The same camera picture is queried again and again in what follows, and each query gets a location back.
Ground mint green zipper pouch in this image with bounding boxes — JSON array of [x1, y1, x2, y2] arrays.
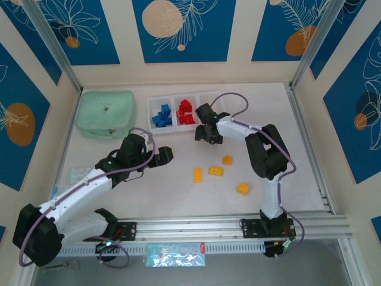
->
[[74, 91, 138, 139]]

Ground printed plastic packet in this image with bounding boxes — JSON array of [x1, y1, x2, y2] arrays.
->
[[145, 243, 206, 268]]

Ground black electronics hub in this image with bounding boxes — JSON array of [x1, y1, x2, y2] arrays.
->
[[264, 240, 294, 259], [95, 238, 120, 254]]

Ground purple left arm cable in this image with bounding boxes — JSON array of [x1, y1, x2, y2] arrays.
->
[[18, 127, 156, 268]]

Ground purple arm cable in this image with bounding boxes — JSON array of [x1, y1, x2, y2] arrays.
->
[[18, 127, 156, 268], [210, 92, 305, 259]]

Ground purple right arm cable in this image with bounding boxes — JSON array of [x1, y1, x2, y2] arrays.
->
[[210, 92, 305, 259]]

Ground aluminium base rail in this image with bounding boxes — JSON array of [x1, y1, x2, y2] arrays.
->
[[59, 210, 352, 244]]

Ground aluminium side rail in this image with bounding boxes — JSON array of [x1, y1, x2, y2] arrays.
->
[[284, 83, 334, 214]]

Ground white slotted cable duct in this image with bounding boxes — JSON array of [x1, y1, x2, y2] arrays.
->
[[58, 241, 266, 257]]

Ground aluminium frame post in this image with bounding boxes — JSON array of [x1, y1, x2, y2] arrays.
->
[[290, 0, 342, 90], [22, 0, 83, 93]]

